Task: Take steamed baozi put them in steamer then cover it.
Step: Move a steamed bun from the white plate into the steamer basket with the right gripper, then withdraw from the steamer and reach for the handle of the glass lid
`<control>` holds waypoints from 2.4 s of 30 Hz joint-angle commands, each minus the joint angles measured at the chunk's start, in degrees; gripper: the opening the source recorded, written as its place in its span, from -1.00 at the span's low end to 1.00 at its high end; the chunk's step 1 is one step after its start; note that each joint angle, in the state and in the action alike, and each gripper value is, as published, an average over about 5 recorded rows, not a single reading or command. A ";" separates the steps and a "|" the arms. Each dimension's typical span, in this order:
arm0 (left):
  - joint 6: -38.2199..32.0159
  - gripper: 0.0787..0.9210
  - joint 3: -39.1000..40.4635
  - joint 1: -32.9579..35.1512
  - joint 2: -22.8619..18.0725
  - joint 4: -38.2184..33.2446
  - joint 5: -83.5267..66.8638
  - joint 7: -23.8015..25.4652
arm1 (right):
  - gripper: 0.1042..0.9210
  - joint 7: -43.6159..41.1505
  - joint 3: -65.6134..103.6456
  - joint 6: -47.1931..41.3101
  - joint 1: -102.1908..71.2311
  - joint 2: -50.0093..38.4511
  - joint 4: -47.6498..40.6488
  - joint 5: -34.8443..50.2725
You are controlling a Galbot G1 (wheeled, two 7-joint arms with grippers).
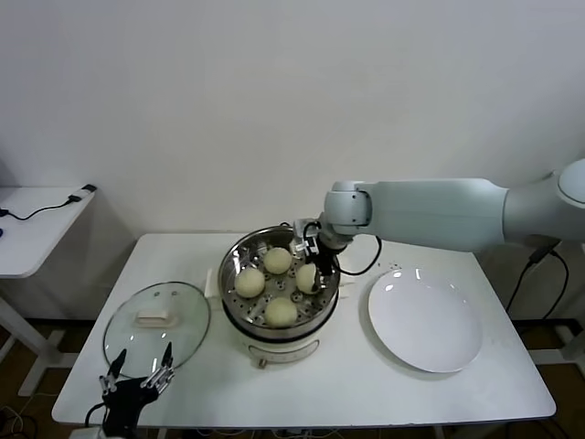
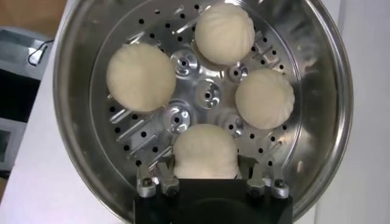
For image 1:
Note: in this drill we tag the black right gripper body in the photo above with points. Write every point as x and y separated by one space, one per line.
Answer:
328 258

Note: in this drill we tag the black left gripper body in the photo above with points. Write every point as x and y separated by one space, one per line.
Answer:
123 399

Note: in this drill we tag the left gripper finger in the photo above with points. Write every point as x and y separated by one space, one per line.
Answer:
167 361
118 365

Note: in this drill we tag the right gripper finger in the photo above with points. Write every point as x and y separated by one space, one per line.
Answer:
322 281
311 264

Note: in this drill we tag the white steamed baozi bun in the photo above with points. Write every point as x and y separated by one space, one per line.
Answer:
280 313
277 260
250 282
305 278

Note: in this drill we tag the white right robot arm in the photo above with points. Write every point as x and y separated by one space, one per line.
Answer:
434 210

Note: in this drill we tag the stainless steel steamer basket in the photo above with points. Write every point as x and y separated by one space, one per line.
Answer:
230 263

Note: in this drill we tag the white round plate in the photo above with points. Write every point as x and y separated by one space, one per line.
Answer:
420 320

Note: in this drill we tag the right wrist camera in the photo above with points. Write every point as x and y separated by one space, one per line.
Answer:
304 235

